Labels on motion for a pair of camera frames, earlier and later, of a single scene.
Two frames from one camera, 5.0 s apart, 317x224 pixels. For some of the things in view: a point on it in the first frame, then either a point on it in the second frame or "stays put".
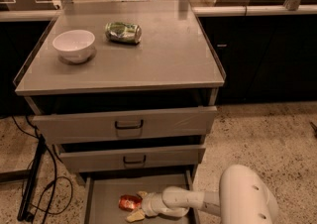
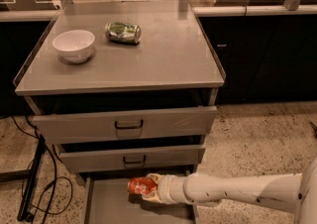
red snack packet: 130,202 → 141,185
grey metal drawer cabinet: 127,90 stays put
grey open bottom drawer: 104,190 stays put
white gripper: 153,204 → 167,188
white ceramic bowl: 74,46 stays put
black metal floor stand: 31,175 stays put
